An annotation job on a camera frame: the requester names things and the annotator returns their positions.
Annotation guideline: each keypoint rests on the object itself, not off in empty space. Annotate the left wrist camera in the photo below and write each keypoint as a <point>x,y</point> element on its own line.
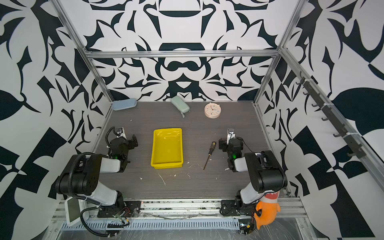
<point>120,132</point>

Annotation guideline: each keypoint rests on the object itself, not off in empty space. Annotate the black yellow screwdriver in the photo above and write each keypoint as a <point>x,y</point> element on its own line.
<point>211,149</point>

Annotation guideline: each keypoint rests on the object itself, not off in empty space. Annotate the white cable duct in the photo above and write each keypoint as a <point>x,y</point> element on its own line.
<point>186,224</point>

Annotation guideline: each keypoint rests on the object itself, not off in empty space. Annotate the yellow plastic bin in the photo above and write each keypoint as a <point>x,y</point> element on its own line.
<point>167,151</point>

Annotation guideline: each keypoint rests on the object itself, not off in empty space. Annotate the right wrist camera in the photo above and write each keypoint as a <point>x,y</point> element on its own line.
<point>230,135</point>

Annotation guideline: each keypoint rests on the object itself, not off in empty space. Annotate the orange plush toy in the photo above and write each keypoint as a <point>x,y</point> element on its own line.
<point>269,206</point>

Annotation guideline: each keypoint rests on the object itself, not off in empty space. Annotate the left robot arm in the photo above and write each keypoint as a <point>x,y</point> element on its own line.
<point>81,177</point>

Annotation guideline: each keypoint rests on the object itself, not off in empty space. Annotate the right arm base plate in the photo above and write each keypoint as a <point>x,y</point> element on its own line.
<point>230,208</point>

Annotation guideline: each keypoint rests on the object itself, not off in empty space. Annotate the pink round clock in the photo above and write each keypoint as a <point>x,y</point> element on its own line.
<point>212,110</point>

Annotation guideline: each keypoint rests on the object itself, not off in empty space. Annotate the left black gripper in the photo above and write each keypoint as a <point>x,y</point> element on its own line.
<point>131,145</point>

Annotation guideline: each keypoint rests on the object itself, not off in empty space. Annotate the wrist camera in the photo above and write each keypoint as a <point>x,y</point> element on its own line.
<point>230,135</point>
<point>120,132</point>

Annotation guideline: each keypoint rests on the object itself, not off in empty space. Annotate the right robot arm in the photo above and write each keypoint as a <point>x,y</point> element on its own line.
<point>267,177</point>

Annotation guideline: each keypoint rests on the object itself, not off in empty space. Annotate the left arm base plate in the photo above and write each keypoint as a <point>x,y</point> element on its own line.
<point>127,209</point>

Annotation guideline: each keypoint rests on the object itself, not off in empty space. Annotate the black wall hook rack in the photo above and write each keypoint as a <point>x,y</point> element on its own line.
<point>333,115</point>

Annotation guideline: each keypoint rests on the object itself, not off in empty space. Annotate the green glasses case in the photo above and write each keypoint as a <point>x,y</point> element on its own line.
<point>182,106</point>

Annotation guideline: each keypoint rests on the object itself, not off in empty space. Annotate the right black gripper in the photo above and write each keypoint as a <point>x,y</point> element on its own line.
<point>224,143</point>

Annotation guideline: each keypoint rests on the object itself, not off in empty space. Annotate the white control box screen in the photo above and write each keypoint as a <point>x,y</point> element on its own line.
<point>73,208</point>

